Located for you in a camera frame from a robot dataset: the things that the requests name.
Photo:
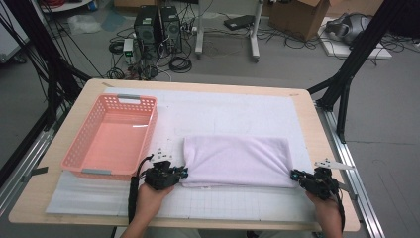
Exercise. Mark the person's left hand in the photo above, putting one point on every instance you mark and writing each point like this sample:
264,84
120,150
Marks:
152,201

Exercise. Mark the white board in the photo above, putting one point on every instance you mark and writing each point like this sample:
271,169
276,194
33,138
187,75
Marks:
336,49

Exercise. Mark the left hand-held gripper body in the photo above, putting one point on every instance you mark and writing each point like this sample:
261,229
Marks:
161,178

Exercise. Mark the white metal stand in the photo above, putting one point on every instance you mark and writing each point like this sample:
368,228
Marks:
199,39

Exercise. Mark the black metal frame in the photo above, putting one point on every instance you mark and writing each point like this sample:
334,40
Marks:
363,43
36,33

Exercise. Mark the small white device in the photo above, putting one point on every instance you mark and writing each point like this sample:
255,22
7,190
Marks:
128,48

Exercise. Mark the aluminium rail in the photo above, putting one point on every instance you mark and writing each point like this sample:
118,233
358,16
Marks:
33,152
363,206

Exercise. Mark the black computer tower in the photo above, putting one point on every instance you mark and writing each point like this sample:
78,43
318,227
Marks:
171,29
147,33

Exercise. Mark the pink plastic basket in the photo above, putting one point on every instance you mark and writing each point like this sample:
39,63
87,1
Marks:
115,142

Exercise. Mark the lilac towel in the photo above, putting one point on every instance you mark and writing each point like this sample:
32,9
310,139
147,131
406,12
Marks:
237,160

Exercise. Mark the flat black device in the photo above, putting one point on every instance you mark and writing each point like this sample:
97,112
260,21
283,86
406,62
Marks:
238,22

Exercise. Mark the grey metal bracket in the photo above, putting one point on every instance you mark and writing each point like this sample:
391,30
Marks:
38,172
348,191

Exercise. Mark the white grid mat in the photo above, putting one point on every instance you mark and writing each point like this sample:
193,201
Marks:
214,109

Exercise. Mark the clear plastic bag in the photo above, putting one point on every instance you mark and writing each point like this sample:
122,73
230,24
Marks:
84,23

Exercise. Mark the white cabinet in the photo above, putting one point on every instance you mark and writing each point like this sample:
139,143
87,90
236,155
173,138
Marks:
8,39

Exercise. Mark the open cardboard box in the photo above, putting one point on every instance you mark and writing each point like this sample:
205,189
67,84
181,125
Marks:
297,20

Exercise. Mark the person's right hand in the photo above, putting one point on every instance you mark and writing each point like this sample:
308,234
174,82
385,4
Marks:
325,206

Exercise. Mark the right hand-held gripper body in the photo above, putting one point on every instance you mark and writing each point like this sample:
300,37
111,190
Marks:
318,185

